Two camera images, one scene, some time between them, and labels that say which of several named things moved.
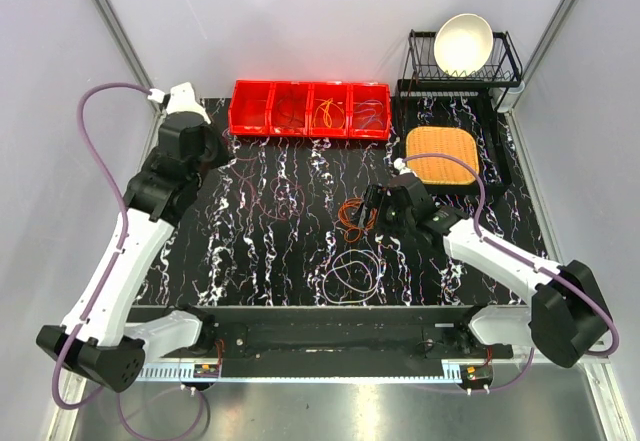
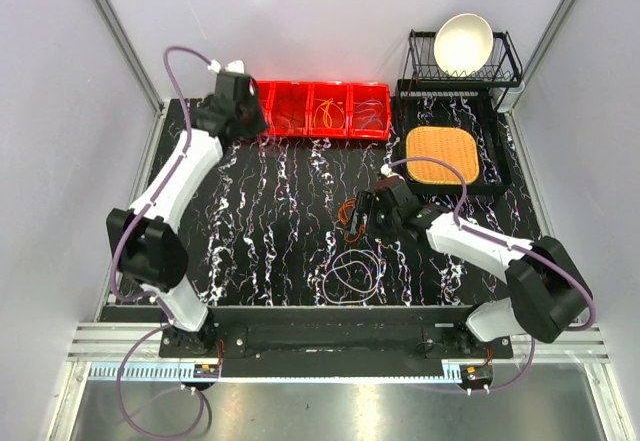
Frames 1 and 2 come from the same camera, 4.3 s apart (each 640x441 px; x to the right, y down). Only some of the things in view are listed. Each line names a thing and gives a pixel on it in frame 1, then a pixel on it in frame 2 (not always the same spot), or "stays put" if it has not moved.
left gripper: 223,155 to 258,127
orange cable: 348,214 stays put
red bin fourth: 370,116 stays put
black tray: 456,107 stays put
